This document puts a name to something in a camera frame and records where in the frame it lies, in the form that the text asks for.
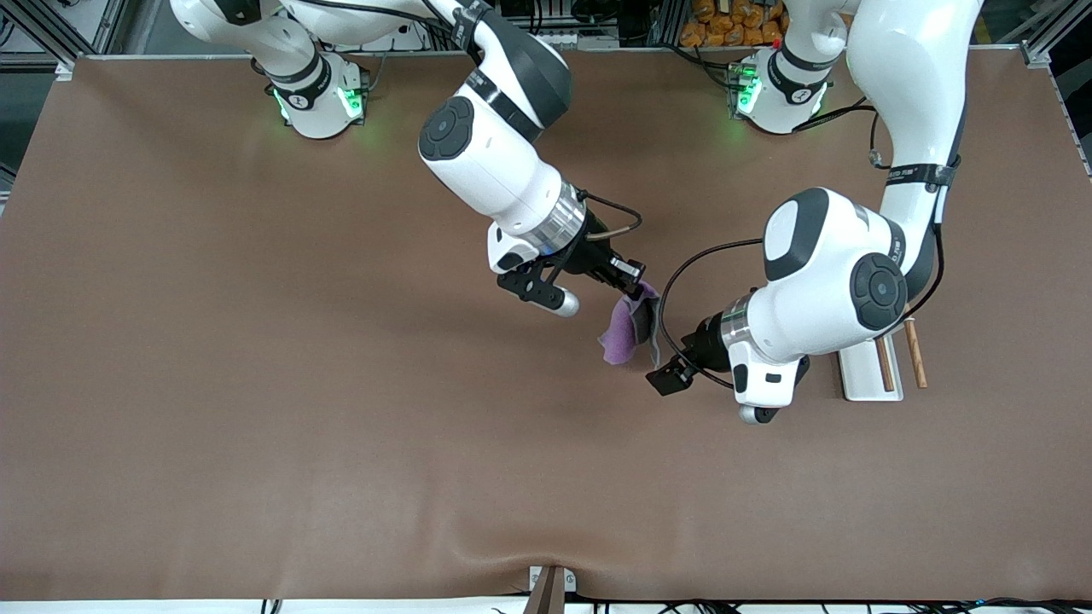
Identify purple towel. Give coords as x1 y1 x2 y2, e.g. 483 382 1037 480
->
599 281 663 368

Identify metal bracket with brown post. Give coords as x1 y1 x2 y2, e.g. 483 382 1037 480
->
522 565 578 614

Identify aluminium frame profile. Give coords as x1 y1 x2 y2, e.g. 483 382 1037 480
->
0 0 131 71
998 0 1092 69

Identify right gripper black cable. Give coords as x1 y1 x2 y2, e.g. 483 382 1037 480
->
580 191 643 242

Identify black electronics unit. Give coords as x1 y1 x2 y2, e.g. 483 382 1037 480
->
529 0 624 31

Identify orange snack bags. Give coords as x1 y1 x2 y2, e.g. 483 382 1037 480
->
680 0 790 49

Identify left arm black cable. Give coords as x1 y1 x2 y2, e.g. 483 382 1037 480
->
656 97 967 390

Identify white rack with wooden bars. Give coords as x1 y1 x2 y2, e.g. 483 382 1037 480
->
836 319 929 403

